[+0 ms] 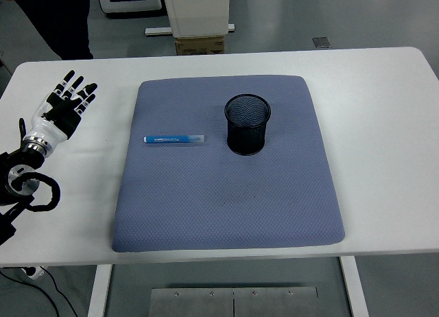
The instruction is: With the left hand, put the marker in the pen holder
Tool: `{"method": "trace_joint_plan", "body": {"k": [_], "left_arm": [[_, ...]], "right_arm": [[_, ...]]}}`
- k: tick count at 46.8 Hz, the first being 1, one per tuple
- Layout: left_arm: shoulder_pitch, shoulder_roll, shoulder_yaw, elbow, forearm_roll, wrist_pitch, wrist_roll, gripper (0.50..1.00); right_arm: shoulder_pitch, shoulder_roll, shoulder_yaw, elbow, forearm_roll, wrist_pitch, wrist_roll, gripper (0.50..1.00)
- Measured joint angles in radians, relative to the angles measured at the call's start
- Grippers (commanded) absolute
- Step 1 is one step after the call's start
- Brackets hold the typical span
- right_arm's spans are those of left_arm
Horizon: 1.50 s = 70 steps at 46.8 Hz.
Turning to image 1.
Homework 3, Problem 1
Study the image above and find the person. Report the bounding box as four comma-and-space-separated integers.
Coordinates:
0, 0, 94, 61

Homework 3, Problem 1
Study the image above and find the white table leg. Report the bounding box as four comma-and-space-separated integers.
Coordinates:
86, 263, 113, 317
338, 256, 370, 317

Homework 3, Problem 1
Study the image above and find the blue-grey textured mat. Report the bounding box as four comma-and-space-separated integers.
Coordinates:
111, 74, 346, 253

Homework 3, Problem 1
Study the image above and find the white base bar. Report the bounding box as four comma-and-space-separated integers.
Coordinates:
144, 23, 237, 36

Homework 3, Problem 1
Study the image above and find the black mesh pen holder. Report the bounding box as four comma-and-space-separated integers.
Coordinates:
224, 93, 272, 156

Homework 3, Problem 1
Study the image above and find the grey metal plate with screws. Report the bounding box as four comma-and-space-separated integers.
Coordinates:
150, 286, 319, 317

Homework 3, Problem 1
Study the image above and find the blue marker pen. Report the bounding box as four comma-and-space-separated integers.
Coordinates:
143, 134, 206, 145

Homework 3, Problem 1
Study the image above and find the black floor cable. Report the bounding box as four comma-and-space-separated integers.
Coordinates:
0, 268, 64, 317
44, 270, 80, 317

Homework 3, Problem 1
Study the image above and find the white tall cabinet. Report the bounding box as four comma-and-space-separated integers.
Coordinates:
163, 0, 231, 38

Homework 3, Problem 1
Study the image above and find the white appliance with dark slot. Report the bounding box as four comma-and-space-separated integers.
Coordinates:
95, 0, 163, 15

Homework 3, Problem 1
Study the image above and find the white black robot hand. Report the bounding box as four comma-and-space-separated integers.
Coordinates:
24, 69, 99, 156

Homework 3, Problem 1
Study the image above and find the brown cardboard box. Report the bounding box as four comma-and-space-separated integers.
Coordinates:
174, 35, 226, 56

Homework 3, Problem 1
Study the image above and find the white power strip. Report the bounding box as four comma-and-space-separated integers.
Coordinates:
21, 266, 47, 281

